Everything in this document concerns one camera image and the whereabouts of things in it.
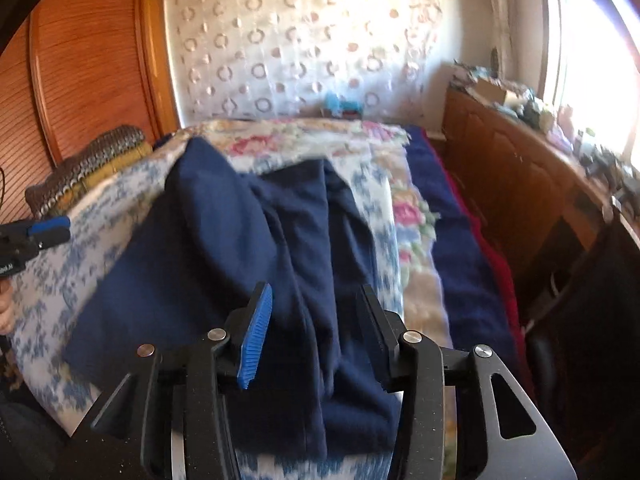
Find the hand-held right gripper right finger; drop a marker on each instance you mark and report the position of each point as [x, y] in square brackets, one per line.
[380, 345]

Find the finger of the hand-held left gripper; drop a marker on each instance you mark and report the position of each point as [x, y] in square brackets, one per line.
[50, 224]
[50, 238]

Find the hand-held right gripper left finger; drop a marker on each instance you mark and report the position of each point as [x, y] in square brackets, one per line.
[255, 340]

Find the navy t-shirt orange print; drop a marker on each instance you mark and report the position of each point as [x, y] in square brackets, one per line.
[225, 240]

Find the person's left hand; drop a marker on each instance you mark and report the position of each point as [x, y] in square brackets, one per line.
[5, 312]

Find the blue white patterned sheet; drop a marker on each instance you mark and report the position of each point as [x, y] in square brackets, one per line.
[75, 280]

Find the black dotted cushion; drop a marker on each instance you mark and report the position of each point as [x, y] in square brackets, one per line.
[90, 160]

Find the navy blanket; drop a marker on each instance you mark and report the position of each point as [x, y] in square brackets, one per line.
[460, 260]

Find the dark blue blanket red edge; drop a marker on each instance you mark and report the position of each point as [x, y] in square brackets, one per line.
[500, 270]

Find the wooden wardrobe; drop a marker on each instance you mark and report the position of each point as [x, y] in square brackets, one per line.
[90, 60]

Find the dark cloth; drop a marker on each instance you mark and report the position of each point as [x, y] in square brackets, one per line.
[25, 435]

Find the black chair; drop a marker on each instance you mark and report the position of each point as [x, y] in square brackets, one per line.
[590, 310]

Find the wooden sideboard cabinet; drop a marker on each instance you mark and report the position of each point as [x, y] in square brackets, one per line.
[510, 160]

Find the blue toy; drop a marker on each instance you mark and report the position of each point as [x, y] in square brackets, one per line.
[335, 105]

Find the cardboard box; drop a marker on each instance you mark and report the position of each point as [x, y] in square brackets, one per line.
[490, 91]

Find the clutter of small things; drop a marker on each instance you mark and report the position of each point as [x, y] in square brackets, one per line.
[535, 110]

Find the circle patterned curtain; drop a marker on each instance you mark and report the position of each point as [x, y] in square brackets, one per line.
[300, 35]

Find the window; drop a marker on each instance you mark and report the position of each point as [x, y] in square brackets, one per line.
[590, 60]

